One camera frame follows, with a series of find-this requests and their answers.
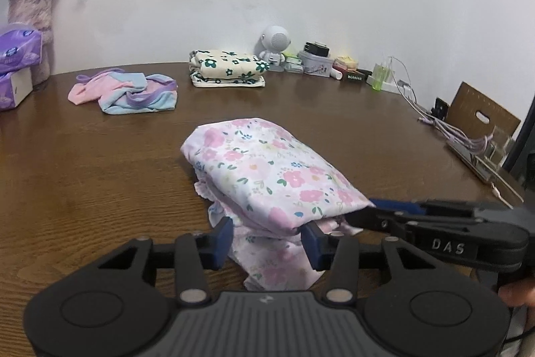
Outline pink floral dress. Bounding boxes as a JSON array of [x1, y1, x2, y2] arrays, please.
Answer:
[[181, 116, 377, 291]]

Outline clear acrylic organiser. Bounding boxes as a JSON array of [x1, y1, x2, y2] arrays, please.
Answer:
[[447, 127, 515, 184]]

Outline purple tissue pack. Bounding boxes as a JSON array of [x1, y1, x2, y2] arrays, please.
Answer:
[[0, 28, 44, 74], [0, 66, 34, 112]]

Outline dark tall panel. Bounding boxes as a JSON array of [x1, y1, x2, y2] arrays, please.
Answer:
[[502, 89, 535, 178]]

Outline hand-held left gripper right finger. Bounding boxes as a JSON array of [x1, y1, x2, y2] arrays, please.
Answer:
[[301, 222, 439, 304]]

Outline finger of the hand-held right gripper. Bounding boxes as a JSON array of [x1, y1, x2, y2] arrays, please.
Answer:
[[369, 198, 481, 215], [345, 207, 419, 246]]

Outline black charger block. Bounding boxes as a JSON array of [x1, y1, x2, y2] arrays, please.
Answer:
[[304, 41, 329, 57]]

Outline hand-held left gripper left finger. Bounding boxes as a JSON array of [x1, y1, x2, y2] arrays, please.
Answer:
[[98, 216, 235, 304]]

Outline brown cardboard panel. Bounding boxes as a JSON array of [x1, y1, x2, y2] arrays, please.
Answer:
[[445, 82, 521, 144]]

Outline black phone clip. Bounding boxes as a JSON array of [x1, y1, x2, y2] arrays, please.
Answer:
[[430, 98, 449, 120]]

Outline green liquid bottle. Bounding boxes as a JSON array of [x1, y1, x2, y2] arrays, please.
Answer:
[[372, 62, 391, 92]]

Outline pink blue purple garment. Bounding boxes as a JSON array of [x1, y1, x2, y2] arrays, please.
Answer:
[[68, 68, 178, 115]]

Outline fuzzy pink vase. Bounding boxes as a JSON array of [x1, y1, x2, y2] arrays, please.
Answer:
[[8, 0, 55, 86]]

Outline person's right hand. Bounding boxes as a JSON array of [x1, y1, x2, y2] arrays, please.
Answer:
[[499, 279, 535, 309]]

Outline white power strip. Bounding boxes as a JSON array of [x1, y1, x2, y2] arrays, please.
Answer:
[[382, 80, 412, 95]]

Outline pale yellow small case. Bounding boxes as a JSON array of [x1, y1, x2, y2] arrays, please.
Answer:
[[333, 56, 360, 71]]

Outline folded cream floral cloth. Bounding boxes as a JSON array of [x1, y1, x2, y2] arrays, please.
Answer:
[[188, 50, 270, 89]]

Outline green white small boxes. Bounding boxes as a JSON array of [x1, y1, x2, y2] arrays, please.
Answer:
[[282, 53, 304, 72]]

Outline white round robot speaker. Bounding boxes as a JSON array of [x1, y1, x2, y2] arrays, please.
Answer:
[[258, 25, 291, 72]]

